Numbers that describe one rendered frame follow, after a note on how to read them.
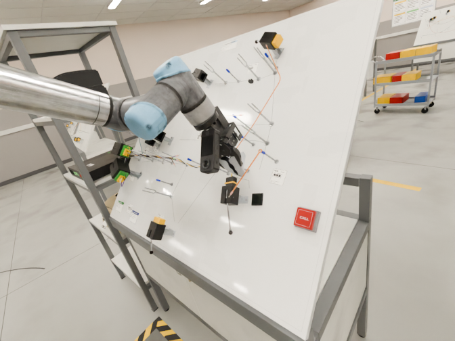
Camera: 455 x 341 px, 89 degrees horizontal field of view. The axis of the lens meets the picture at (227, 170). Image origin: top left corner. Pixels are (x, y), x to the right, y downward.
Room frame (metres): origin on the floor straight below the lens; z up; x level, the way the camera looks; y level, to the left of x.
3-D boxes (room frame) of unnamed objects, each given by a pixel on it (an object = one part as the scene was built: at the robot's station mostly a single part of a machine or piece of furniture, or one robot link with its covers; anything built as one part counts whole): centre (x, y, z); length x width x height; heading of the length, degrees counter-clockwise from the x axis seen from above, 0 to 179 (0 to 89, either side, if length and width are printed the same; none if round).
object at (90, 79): (1.48, 0.76, 1.56); 0.30 x 0.23 x 0.19; 135
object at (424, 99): (4.34, -3.55, 0.54); 0.99 x 0.50 x 1.08; 36
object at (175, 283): (0.99, 0.48, 0.60); 0.55 x 0.02 x 0.39; 43
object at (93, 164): (1.51, 0.79, 1.09); 0.35 x 0.33 x 0.07; 43
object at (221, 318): (0.59, 0.10, 0.60); 0.55 x 0.03 x 0.39; 43
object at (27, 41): (1.59, 0.79, 0.93); 0.61 x 0.51 x 1.85; 43
